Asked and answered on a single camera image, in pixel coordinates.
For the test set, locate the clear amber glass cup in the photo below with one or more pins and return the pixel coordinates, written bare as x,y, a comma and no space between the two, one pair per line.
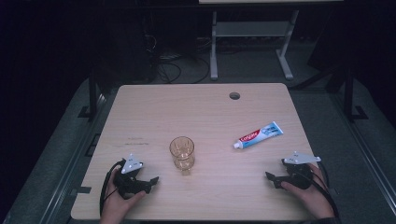
182,154

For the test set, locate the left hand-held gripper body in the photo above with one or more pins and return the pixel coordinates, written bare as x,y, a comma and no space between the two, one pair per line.
128,182

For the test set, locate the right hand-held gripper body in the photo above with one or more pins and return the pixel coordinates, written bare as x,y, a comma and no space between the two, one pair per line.
298,174

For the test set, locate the person's left hand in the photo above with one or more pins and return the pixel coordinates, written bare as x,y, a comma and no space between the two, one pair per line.
116,203

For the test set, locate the white red blue toothpaste tube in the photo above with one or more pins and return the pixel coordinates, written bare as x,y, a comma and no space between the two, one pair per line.
259,135

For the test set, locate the black metal stand post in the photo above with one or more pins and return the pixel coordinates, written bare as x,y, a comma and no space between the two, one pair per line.
350,99
92,96

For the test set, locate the white metal stand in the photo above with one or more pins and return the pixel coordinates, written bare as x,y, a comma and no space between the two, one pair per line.
249,29

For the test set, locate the person's right hand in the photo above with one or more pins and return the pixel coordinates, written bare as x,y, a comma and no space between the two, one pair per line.
313,197

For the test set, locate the dark computer tower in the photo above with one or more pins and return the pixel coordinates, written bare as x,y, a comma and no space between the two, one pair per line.
130,53

